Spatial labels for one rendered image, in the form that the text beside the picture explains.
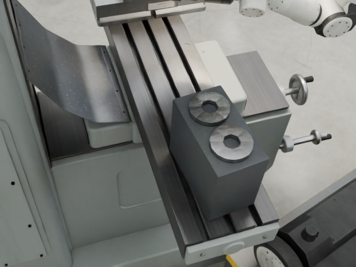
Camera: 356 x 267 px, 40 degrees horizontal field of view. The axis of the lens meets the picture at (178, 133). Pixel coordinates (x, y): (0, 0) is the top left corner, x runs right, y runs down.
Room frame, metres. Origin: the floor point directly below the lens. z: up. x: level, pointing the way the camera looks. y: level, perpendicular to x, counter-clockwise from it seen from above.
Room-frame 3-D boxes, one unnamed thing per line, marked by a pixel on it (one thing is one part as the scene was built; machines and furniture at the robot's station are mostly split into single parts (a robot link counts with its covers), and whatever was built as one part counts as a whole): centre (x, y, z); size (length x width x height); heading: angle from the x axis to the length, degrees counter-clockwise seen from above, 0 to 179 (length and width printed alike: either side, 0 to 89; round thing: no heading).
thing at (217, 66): (1.04, 0.07, 0.85); 0.50 x 0.35 x 0.12; 112
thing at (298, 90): (1.23, -0.39, 0.69); 0.16 x 0.12 x 0.12; 112
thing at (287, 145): (1.11, -0.47, 0.57); 0.22 x 0.06 x 0.06; 112
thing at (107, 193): (1.05, 0.05, 0.49); 0.80 x 0.30 x 0.60; 112
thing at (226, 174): (0.64, -0.09, 1.09); 0.22 x 0.12 x 0.20; 28
